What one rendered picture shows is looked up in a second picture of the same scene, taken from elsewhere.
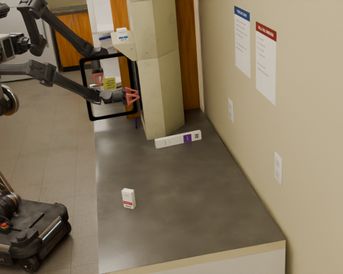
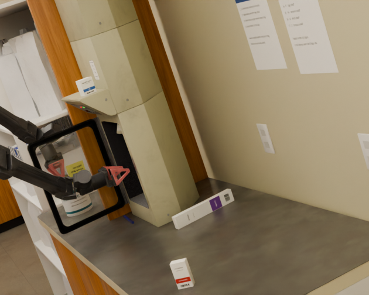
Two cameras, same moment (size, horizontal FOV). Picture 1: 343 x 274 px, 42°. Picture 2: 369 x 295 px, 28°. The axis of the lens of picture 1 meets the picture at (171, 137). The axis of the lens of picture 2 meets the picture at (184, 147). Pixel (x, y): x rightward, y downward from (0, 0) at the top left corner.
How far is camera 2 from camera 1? 71 cm
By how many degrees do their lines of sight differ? 18
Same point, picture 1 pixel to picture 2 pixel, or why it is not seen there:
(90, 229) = not seen: outside the picture
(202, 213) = (291, 254)
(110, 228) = not seen: outside the picture
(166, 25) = (142, 60)
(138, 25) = (107, 65)
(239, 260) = not seen: outside the picture
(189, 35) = (166, 78)
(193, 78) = (187, 137)
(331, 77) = not seen: outside the picture
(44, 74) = not seen: outside the picture
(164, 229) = (252, 285)
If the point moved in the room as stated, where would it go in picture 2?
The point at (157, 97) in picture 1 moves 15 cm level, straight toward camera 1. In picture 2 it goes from (157, 160) to (167, 165)
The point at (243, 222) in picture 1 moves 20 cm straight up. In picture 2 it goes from (351, 242) to (331, 178)
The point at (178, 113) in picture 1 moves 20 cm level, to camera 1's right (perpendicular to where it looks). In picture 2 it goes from (187, 181) to (232, 163)
